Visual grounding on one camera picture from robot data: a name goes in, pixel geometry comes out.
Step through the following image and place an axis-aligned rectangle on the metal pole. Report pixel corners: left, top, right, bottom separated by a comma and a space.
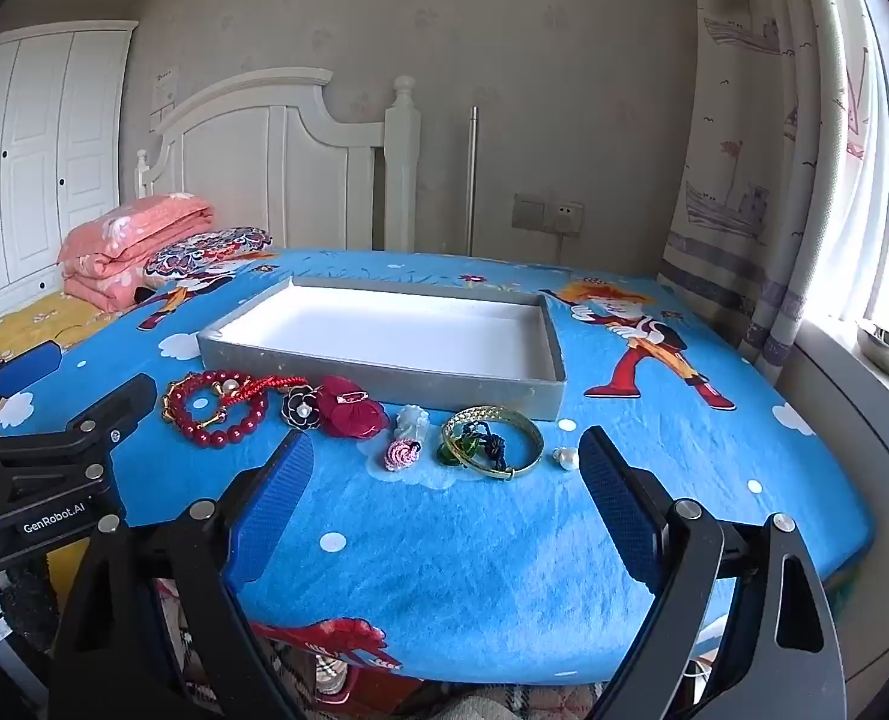
465, 106, 481, 256

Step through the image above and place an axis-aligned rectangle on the green pendant with dark cord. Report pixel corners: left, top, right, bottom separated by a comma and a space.
438, 424, 509, 470

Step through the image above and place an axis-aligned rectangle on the yellow bed sheet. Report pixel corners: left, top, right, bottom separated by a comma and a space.
0, 289, 141, 372

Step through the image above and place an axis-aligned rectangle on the gold bangle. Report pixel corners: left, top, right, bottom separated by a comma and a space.
441, 406, 545, 479

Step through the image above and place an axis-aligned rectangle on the patterned pillow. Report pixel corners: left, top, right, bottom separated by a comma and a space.
142, 226, 274, 287

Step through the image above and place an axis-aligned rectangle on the white bed headboard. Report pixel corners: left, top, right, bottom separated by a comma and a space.
135, 67, 421, 252

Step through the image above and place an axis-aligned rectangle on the pink folded quilt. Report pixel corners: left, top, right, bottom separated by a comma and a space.
58, 195, 216, 312

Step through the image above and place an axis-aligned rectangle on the paper wall notice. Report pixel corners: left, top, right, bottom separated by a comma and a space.
148, 67, 180, 125

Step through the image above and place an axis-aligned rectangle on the red bead bracelet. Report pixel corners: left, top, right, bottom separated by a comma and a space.
160, 369, 269, 451

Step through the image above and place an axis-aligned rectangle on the pink spiral hair clip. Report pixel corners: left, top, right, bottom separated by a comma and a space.
382, 405, 426, 473

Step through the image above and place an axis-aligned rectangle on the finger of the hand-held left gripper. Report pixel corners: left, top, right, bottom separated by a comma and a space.
0, 341, 64, 440
69, 373, 158, 466

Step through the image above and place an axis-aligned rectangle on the wall socket with plug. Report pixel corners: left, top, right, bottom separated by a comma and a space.
547, 199, 585, 238

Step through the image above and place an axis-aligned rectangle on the gold chain with pearl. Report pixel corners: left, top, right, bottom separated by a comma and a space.
160, 379, 239, 427

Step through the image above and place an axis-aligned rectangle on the white wardrobe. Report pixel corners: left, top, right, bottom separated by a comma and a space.
0, 21, 139, 335

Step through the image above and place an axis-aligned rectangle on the black flower gold ring brooch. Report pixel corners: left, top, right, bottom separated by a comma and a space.
280, 384, 324, 432

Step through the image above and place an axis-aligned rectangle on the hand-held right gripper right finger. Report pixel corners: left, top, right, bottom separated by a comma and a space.
577, 426, 846, 720

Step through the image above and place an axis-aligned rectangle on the ship print curtain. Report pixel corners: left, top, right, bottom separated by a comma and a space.
658, 0, 889, 391

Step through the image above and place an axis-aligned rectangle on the grey shallow box tray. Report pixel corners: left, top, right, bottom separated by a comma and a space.
196, 276, 567, 421

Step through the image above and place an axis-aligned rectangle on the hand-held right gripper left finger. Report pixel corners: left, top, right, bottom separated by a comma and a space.
54, 431, 318, 720

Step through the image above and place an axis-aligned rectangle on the blue cartoon printed blanket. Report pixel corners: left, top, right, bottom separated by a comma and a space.
0, 246, 876, 687

